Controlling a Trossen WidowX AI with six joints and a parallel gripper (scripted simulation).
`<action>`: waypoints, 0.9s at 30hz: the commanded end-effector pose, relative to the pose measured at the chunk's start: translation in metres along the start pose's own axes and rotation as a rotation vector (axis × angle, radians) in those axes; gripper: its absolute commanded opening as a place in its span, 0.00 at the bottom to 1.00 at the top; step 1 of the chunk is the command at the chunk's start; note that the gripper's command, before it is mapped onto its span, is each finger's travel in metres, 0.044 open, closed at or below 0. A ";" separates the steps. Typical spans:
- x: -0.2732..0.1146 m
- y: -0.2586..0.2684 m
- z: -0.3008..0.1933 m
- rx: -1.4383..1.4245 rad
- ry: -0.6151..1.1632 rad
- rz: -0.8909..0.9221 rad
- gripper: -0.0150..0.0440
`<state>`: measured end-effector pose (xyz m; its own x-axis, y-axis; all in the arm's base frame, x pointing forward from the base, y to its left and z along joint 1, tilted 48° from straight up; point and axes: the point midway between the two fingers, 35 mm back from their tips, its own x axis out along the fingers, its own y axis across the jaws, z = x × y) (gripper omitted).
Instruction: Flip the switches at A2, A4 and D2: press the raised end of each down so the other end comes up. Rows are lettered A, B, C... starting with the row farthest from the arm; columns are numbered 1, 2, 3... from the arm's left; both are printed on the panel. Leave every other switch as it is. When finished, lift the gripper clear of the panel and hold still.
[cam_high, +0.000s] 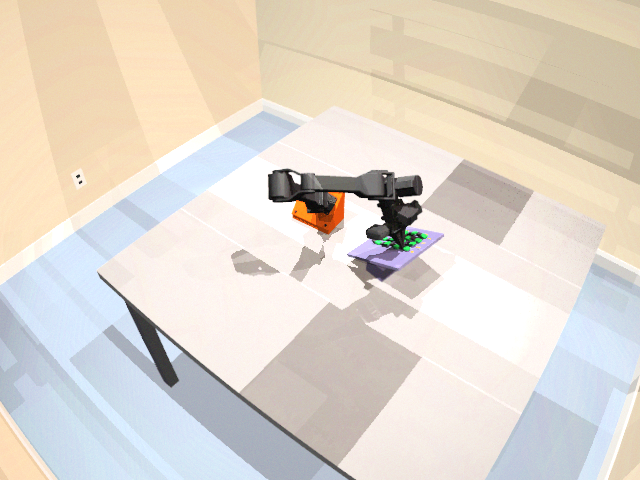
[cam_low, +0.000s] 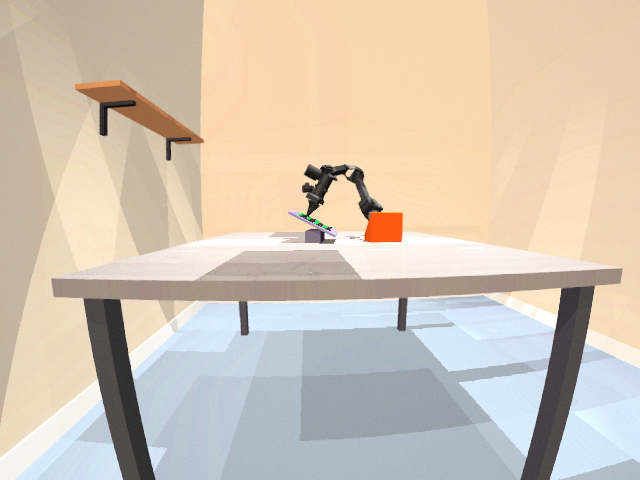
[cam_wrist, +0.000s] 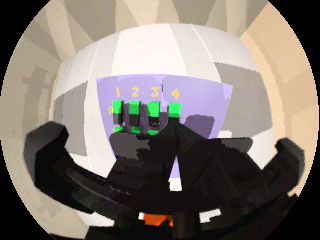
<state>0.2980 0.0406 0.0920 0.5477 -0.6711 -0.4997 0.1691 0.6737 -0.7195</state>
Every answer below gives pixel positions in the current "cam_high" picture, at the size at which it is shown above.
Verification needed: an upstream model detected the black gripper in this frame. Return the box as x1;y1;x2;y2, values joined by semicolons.
366;197;407;247

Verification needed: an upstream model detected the lavender switch panel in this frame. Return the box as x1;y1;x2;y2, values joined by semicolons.
347;226;444;282

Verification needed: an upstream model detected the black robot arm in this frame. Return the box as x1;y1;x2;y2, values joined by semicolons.
267;169;423;226

